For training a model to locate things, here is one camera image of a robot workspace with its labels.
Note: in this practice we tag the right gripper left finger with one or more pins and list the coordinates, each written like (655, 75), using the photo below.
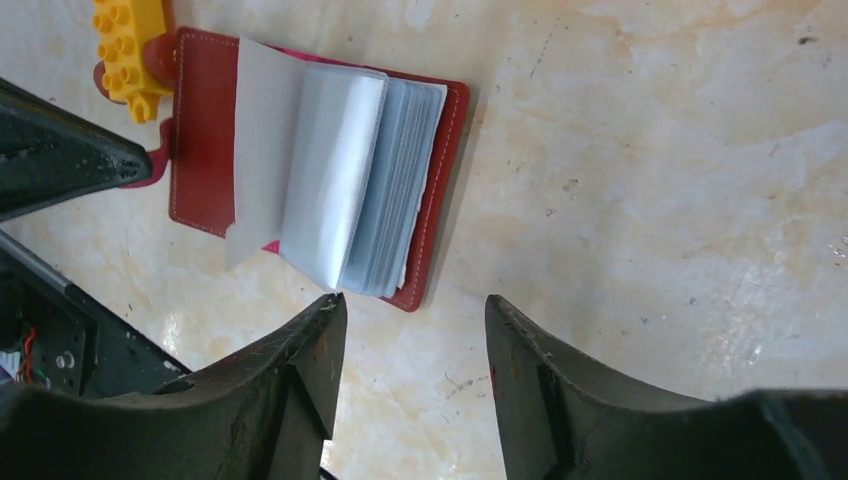
(263, 412)

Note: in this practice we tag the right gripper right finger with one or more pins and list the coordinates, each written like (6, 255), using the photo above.
(563, 415)

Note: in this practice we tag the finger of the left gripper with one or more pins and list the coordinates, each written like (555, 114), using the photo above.
(49, 155)

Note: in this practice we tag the red leather card holder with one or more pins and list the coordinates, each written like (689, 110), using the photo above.
(338, 168)

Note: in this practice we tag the yellow toy brick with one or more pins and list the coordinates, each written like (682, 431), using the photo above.
(128, 35)

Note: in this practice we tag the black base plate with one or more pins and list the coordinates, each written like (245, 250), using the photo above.
(56, 336)

